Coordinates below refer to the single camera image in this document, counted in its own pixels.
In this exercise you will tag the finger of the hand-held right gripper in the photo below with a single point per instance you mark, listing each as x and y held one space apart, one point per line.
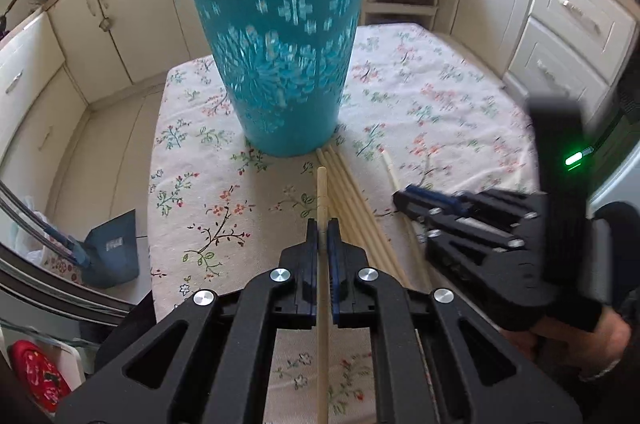
480 254
430 199

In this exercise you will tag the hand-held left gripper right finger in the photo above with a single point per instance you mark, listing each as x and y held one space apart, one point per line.
335 274

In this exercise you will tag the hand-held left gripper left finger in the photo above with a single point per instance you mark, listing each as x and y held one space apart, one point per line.
312 264

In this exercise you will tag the teal perforated plastic basket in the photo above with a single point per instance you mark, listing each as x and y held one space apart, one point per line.
280 68

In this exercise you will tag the person's right hand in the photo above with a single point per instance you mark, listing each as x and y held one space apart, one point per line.
575 349

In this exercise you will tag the floral tablecloth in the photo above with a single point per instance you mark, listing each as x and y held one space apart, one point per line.
240 214

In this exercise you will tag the cream drawer cabinet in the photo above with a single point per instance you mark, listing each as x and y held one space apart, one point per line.
565 28

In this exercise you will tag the blue dustpan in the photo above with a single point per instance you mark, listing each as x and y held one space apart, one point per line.
112 251

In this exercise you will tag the clear plastic bag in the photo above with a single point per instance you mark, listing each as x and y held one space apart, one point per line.
27 229

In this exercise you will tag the red patterned cloth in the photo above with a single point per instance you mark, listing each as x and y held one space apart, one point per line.
40 376

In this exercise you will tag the small hanging metal cup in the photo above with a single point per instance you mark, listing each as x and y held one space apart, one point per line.
106 24

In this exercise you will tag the black frying pan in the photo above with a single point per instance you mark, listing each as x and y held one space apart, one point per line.
7 18

